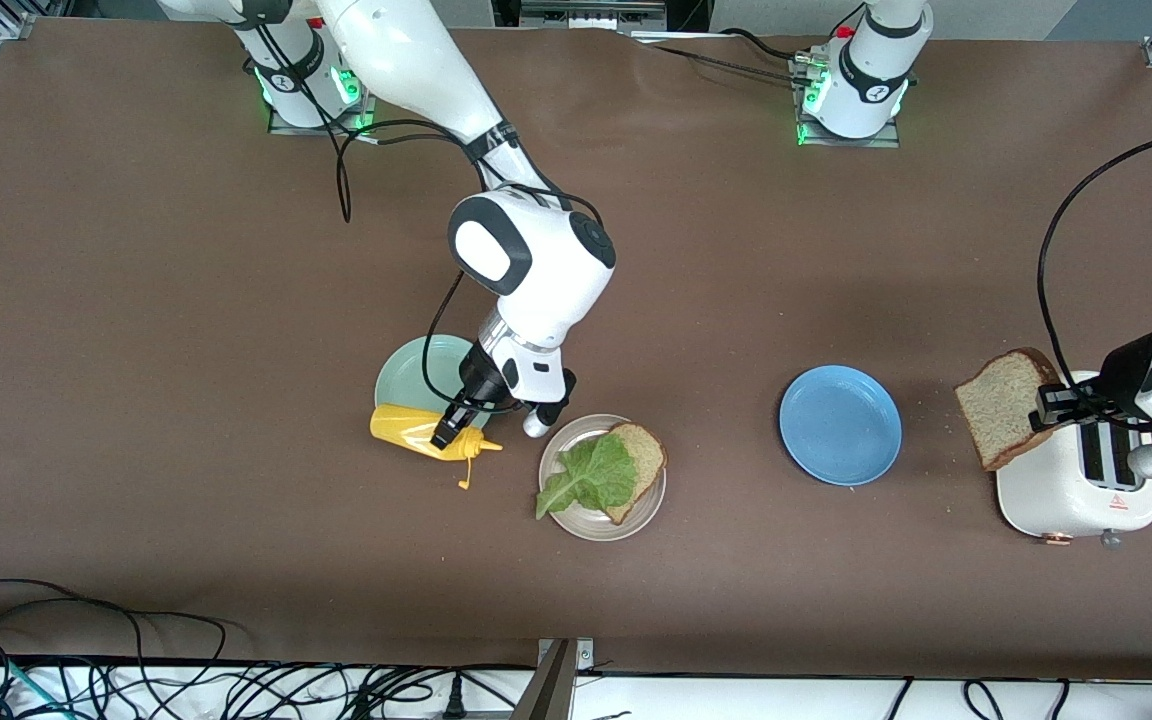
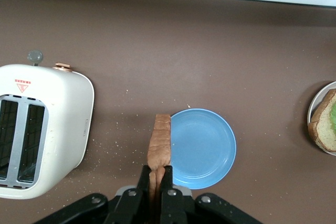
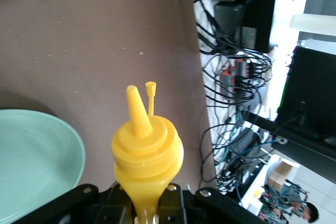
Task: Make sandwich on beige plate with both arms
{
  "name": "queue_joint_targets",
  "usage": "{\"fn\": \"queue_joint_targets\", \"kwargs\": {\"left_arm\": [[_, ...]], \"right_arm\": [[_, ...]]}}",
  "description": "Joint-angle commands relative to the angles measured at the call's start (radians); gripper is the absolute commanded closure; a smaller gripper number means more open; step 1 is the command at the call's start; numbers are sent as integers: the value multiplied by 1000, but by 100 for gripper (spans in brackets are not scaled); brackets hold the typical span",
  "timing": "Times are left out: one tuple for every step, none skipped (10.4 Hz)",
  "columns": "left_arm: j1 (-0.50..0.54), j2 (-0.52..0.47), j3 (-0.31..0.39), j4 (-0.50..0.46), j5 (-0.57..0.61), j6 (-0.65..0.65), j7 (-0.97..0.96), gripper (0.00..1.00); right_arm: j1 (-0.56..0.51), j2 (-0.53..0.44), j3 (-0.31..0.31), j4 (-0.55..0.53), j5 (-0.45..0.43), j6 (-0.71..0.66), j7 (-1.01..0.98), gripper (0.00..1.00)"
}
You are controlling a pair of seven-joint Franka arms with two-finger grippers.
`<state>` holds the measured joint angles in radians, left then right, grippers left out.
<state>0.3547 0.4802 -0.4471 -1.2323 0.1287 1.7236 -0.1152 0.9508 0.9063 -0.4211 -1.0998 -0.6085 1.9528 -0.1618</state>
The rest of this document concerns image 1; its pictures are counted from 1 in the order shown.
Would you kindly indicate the brown bread slice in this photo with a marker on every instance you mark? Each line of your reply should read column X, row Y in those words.
column 1001, row 410
column 648, row 455

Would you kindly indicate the beige plate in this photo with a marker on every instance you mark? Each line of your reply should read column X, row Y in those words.
column 586, row 528

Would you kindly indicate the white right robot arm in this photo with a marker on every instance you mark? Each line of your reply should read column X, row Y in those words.
column 406, row 60

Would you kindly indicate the metal frame bracket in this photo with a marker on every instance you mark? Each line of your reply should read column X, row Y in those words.
column 591, row 12

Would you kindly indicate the blue plate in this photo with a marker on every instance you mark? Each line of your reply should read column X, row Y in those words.
column 841, row 425

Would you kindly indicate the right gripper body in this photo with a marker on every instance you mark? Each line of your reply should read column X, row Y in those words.
column 479, row 384

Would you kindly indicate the yellow mustard squeeze bottle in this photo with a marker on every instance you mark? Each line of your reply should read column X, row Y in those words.
column 401, row 425

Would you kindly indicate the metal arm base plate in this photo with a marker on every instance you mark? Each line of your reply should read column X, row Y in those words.
column 370, row 100
column 876, row 143

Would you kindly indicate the black power plug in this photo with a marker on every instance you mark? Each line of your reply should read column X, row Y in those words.
column 454, row 700

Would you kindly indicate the aluminium extrusion post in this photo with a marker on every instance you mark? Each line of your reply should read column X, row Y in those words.
column 561, row 665

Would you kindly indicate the white toaster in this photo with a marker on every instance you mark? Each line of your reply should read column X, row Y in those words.
column 1046, row 500

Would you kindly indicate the green lettuce leaf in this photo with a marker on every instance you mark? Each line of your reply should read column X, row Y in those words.
column 596, row 475

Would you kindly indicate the mint green plate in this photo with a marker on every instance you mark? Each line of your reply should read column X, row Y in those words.
column 406, row 375

